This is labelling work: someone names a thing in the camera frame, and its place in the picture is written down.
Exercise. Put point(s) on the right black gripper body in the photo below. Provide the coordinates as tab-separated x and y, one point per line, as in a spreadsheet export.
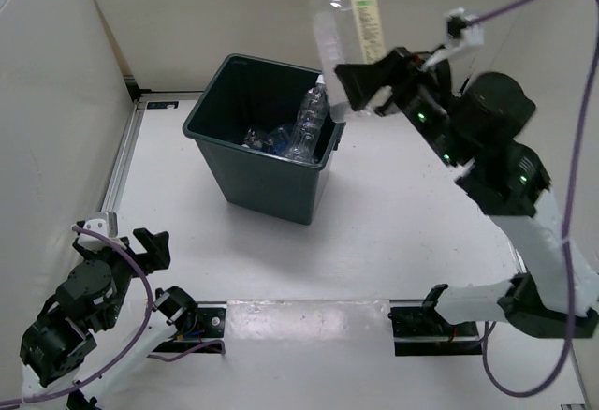
416	88

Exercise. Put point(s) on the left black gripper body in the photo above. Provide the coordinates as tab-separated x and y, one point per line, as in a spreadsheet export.
124	267

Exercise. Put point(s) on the clear crushed plastic bottle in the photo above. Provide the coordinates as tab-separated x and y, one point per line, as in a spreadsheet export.
312	114

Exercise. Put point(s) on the large clear labelled bottle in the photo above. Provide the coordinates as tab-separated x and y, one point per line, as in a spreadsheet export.
345	32

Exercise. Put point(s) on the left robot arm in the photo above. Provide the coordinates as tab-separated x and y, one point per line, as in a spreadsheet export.
89	301

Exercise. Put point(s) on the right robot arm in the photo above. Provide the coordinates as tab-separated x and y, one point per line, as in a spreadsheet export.
557	294

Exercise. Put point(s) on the bottles inside bin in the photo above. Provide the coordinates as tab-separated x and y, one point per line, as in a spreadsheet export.
269	142

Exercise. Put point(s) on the dark green plastic bin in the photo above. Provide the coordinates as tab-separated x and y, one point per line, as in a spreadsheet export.
251	92

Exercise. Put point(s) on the left black corner label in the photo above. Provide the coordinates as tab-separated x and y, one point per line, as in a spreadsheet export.
162	105

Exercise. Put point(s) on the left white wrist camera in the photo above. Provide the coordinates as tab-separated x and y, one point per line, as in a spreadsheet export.
102	223

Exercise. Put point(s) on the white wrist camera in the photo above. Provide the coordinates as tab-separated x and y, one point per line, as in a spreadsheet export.
102	223
462	35

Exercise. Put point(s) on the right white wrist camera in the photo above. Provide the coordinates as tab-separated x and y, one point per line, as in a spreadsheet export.
462	35

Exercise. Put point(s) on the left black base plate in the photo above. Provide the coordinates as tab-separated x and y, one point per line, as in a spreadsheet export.
210	325

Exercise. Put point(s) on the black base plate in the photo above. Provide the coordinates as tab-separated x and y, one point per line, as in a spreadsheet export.
210	325
417	334

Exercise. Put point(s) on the left aluminium frame rail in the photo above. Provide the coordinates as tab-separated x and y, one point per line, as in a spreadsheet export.
122	162

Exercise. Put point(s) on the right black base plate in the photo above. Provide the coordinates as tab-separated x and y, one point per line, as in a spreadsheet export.
417	334

